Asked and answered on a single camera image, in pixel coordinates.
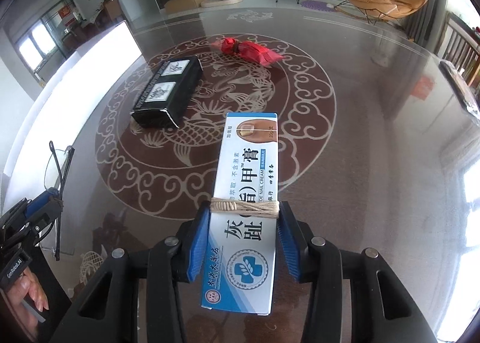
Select red pouch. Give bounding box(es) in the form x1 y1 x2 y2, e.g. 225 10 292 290
211 37 283 67

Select wooden chair right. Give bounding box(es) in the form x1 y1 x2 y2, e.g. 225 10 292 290
434 12 479 87

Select blue white ointment box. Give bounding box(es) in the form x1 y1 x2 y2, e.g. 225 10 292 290
202 113 279 315

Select grey curtain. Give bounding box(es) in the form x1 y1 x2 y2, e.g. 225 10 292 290
404 0 447 53

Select person left hand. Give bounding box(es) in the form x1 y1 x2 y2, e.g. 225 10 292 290
7 267 49 339

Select white cardboard sorting box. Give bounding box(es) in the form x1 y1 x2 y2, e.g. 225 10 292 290
1 22 142 212

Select cardboard box on floor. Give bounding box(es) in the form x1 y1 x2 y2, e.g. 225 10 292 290
164 0 205 14

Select black frame eyeglasses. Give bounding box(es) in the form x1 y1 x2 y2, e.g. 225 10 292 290
44 141 75 262

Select black box white labels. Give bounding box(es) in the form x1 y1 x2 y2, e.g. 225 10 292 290
130 56 203 129

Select orange lounge chair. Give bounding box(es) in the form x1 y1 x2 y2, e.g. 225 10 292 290
334 0 428 23

